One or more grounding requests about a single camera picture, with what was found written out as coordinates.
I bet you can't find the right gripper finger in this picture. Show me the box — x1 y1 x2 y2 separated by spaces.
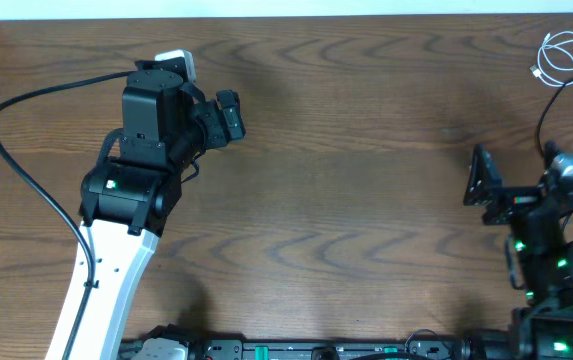
543 140 561 168
463 144 503 206

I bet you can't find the white USB cable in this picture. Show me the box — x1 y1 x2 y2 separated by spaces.
529 30 573 89

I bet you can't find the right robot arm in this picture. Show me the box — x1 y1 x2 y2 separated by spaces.
453 142 573 359

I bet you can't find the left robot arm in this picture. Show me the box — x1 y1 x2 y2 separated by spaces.
47 70 245 359

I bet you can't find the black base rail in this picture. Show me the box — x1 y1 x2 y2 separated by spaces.
116 325 511 360

